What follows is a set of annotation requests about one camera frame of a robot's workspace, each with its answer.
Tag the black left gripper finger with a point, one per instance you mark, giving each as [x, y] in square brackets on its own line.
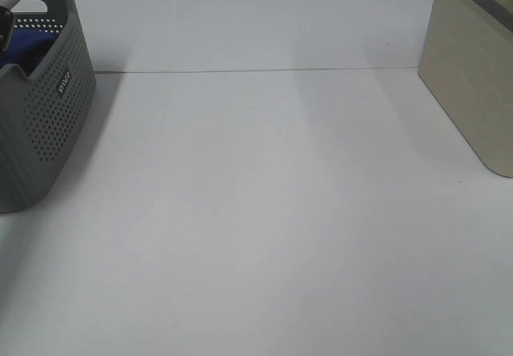
[6, 27]

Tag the blue microfibre towel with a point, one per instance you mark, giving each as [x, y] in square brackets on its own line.
[27, 48]

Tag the grey perforated plastic basket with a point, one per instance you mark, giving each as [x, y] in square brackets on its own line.
[43, 114]

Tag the beige storage box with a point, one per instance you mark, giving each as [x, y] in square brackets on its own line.
[466, 63]

